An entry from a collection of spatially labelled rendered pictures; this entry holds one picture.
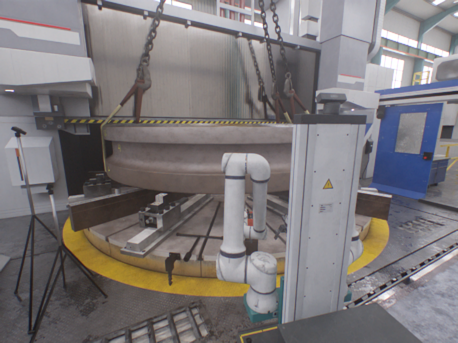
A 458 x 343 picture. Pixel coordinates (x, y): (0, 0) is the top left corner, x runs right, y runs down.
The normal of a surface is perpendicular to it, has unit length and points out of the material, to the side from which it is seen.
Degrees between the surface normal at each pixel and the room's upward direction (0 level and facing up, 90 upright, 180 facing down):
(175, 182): 90
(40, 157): 90
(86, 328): 0
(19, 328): 0
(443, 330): 0
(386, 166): 90
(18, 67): 90
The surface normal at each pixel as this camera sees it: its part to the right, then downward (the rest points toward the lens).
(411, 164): -0.89, 0.09
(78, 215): 0.76, 0.13
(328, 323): 0.00, -0.98
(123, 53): 0.47, 0.18
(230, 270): -0.18, 0.03
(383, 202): -0.65, 0.15
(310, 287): 0.24, 0.19
